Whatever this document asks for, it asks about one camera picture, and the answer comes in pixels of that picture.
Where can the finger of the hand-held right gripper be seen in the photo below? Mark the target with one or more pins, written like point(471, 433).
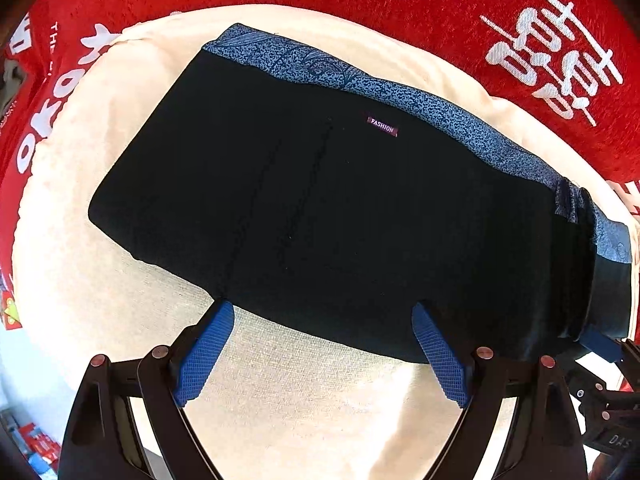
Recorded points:
point(600, 400)
point(600, 344)

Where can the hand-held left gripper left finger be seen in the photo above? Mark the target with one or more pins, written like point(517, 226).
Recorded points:
point(205, 350)

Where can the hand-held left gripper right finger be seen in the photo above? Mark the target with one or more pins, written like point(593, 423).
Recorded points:
point(440, 355)

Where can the black pants with blue trim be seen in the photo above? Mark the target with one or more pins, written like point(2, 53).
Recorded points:
point(300, 210)

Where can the cream blanket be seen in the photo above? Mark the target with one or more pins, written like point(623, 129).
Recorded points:
point(320, 410)

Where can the red and blue packets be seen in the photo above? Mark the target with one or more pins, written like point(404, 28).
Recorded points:
point(35, 447)

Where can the yellow green packet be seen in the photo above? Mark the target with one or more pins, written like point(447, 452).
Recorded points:
point(7, 312)

